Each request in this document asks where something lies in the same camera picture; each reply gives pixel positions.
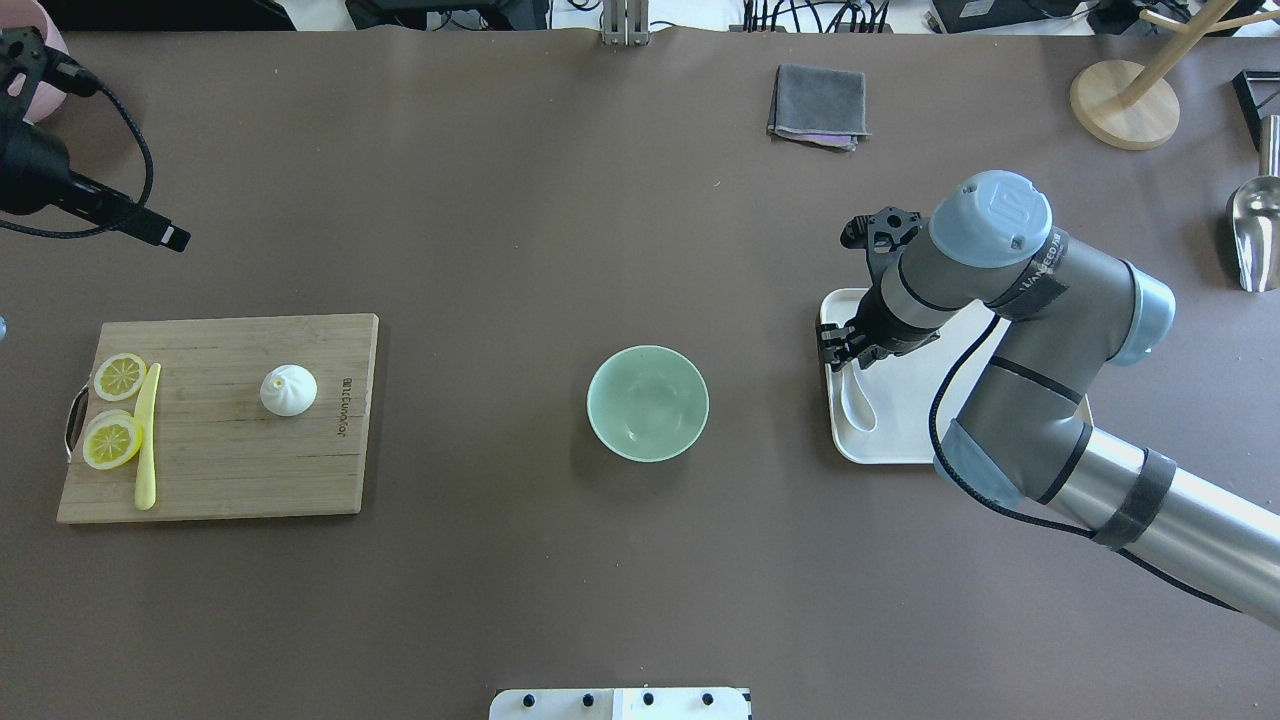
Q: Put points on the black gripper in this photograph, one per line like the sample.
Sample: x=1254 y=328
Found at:
x=882 y=323

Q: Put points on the white ceramic spoon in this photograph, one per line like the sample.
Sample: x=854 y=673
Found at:
x=854 y=401

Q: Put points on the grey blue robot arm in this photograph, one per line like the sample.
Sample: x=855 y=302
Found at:
x=1070 y=310

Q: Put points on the light green bowl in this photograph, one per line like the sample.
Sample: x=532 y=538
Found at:
x=648 y=403

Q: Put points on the white steamed bun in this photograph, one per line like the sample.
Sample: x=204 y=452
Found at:
x=288 y=390

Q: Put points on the grey folded cloth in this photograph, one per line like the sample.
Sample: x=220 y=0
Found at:
x=822 y=106

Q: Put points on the wooden mug tree stand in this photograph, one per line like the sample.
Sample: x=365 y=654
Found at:
x=1131 y=106

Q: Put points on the metal scoop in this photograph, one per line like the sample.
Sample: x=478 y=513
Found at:
x=1254 y=217

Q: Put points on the wooden cutting board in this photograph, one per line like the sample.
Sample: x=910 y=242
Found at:
x=219 y=453

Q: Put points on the yellow plastic knife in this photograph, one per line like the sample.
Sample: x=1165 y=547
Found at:
x=145 y=482

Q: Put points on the upper lemon slice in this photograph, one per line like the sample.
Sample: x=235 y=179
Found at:
x=119 y=377

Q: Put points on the lemon slice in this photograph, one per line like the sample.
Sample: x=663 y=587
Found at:
x=111 y=439
x=119 y=377

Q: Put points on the lower lemon slice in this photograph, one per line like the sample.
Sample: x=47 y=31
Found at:
x=111 y=439

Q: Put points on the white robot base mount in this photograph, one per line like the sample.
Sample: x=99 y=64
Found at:
x=693 y=702

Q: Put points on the black camera on stand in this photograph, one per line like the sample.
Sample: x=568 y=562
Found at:
x=35 y=165

